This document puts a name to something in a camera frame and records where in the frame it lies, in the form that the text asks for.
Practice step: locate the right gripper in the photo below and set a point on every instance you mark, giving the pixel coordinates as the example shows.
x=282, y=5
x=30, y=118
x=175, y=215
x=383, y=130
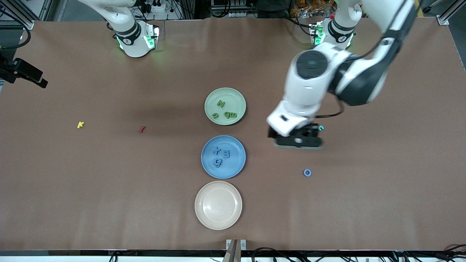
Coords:
x=19, y=70

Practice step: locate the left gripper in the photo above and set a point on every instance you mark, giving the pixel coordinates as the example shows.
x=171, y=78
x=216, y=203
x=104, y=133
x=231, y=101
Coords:
x=271, y=133

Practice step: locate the green letter q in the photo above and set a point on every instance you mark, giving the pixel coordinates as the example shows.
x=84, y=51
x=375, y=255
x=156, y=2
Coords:
x=228, y=115

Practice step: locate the blue letter E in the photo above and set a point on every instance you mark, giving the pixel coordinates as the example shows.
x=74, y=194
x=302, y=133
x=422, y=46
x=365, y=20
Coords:
x=227, y=154

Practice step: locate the blue letter X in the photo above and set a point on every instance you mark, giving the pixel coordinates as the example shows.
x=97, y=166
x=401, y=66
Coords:
x=217, y=149

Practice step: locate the blue letter G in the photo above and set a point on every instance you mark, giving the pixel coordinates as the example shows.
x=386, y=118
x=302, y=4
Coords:
x=216, y=162

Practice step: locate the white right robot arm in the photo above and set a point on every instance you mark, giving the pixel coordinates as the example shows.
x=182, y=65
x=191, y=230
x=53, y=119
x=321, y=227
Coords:
x=131, y=32

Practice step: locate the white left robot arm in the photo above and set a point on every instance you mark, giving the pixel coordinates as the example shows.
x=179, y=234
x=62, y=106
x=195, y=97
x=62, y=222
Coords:
x=364, y=72

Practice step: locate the blue letter O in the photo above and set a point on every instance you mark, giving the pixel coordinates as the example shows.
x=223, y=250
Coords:
x=304, y=172

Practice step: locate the yellow letter K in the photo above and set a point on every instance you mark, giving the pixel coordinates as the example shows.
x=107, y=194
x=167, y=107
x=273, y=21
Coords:
x=79, y=124

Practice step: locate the blue plate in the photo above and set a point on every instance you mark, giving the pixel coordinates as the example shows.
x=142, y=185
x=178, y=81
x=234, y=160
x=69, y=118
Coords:
x=235, y=167

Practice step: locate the pale green plate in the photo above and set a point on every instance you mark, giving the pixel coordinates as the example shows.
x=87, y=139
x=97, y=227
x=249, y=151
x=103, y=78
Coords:
x=233, y=98

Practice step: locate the beige plate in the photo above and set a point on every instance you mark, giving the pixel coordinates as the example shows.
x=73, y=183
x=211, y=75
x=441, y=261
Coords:
x=218, y=205

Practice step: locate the orange snack bag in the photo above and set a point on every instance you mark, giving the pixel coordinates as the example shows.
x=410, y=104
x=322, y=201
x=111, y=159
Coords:
x=309, y=9

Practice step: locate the small red letter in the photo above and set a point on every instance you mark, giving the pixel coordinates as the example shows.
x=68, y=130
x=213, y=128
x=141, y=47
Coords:
x=142, y=128

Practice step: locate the white power strip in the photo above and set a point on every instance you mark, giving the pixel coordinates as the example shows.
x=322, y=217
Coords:
x=156, y=8
x=240, y=14

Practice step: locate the aluminium frame post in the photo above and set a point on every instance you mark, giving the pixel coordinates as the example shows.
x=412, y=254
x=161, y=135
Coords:
x=28, y=25
x=442, y=20

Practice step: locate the grey metal table bracket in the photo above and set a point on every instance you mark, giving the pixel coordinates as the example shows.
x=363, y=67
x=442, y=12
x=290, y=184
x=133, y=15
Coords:
x=229, y=243

